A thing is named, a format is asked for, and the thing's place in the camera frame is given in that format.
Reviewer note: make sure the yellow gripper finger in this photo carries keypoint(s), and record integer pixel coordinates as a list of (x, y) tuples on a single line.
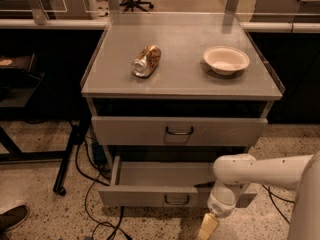
[(208, 226)]

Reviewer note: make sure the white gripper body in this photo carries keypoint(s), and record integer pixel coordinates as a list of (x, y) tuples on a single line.
[(217, 206)]

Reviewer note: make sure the grey drawer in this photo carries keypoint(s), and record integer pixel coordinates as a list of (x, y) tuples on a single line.
[(158, 184), (179, 131)]

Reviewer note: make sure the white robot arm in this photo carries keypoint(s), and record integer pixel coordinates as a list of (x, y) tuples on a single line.
[(234, 173)]

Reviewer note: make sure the grey top drawer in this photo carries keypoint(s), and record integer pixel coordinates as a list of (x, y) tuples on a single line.
[(179, 131)]

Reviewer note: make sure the grey drawer cabinet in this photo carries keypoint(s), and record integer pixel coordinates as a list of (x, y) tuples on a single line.
[(183, 84)]

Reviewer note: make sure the white paper bowl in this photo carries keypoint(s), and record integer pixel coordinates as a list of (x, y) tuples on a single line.
[(225, 60)]

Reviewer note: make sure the crushed gold soda can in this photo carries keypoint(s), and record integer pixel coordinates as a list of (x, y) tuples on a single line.
[(147, 61)]

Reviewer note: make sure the dark shoe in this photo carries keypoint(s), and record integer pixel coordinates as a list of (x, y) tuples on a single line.
[(13, 217)]

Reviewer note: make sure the person leg with sneaker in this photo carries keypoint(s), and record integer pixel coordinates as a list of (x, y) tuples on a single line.
[(102, 8)]

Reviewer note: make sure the black side table frame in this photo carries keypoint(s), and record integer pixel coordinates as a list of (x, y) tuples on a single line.
[(18, 85)]

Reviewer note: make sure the white horizontal rail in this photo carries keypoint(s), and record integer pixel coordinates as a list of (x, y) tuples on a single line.
[(55, 24)]

